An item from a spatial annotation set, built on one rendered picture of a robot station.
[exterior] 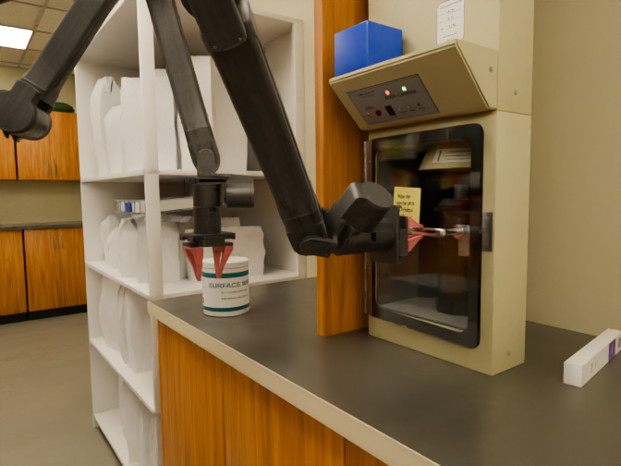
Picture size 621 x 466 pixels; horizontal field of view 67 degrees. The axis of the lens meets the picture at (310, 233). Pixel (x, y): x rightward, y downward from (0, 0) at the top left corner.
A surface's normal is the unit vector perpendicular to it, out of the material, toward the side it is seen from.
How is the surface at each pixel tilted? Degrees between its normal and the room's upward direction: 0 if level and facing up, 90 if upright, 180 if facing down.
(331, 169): 90
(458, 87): 135
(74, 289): 90
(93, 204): 90
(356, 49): 90
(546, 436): 0
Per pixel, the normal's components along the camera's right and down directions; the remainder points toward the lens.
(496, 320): 0.59, 0.06
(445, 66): -0.56, 0.75
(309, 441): -0.80, 0.06
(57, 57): 0.22, 0.04
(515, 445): -0.01, -1.00
